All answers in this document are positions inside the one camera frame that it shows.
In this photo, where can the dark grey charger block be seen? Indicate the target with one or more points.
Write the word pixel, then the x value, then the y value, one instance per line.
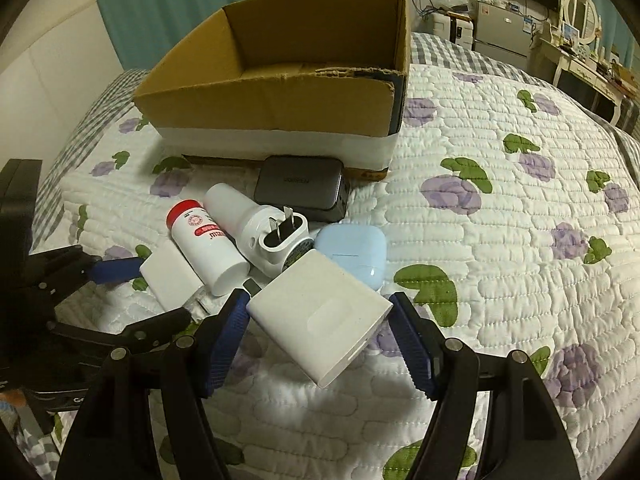
pixel 300 180

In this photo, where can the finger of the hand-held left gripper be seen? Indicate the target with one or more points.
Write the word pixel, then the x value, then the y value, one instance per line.
pixel 115 270
pixel 150 327

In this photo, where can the plain white cylindrical bottle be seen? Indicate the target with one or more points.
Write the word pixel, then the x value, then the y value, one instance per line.
pixel 225 205

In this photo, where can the white padded headboard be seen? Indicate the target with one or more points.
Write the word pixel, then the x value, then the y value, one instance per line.
pixel 50 70

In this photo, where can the white floral quilted blanket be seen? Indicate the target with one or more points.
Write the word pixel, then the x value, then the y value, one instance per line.
pixel 500 260

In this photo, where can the white power bank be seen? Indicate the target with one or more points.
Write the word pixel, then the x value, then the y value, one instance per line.
pixel 165 272

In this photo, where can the white dressing table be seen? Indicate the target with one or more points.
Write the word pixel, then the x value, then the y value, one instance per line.
pixel 585 67

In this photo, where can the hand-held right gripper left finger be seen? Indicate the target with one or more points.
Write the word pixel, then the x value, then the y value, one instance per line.
pixel 225 345

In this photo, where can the light blue earbuds case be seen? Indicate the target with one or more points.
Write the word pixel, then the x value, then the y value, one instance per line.
pixel 350 245

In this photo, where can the white wall plug adapter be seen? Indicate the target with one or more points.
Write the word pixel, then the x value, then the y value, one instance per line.
pixel 252 225

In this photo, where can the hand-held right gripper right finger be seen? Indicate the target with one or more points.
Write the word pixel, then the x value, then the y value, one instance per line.
pixel 412 345

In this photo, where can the teal curtain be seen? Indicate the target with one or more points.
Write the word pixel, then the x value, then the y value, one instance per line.
pixel 175 0

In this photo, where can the white floor appliance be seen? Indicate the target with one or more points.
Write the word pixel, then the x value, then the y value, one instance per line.
pixel 445 27

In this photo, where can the brown cardboard box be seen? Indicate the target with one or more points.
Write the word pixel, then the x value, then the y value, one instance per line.
pixel 200 100

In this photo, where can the white bottle with red cap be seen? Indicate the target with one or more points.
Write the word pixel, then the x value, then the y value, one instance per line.
pixel 210 255

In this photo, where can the large white square charger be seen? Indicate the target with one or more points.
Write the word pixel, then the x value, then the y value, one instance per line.
pixel 320 315

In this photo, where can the silver refrigerator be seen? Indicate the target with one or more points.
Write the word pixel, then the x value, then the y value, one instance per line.
pixel 500 35

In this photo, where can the oval white framed mirror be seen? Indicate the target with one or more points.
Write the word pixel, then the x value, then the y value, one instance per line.
pixel 581 12

